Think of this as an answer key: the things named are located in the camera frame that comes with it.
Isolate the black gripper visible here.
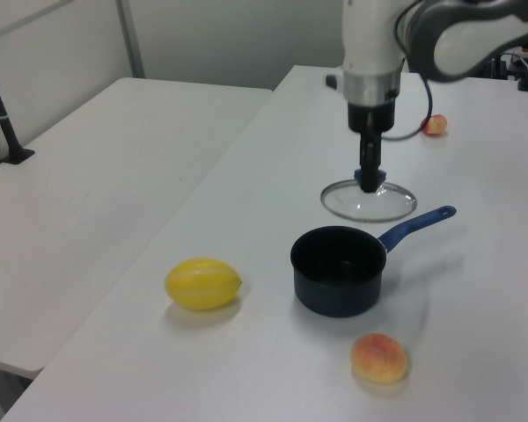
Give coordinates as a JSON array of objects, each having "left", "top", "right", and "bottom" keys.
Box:
[{"left": 347, "top": 101, "right": 396, "bottom": 195}]

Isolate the glass lid with blue knob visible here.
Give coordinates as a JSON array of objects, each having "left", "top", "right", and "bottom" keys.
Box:
[{"left": 319, "top": 168, "right": 418, "bottom": 222}]

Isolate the small peach at back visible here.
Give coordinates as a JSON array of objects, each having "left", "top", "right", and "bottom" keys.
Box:
[{"left": 422, "top": 113, "right": 449, "bottom": 138}]

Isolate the dark blue saucepan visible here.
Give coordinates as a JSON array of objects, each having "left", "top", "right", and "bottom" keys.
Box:
[{"left": 289, "top": 205, "right": 458, "bottom": 318}]

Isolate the orange toy peach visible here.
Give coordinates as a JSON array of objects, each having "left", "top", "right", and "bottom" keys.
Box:
[{"left": 349, "top": 333, "right": 408, "bottom": 383}]

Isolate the yellow striped toy melon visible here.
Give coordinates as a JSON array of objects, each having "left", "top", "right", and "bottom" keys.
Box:
[{"left": 164, "top": 258, "right": 243, "bottom": 312}]

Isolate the thin dark gripper cable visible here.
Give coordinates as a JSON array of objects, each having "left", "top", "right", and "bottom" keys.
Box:
[{"left": 379, "top": 74, "right": 435, "bottom": 142}]

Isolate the black camera stand pole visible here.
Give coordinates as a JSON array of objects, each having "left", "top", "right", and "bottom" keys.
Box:
[{"left": 0, "top": 43, "right": 36, "bottom": 165}]

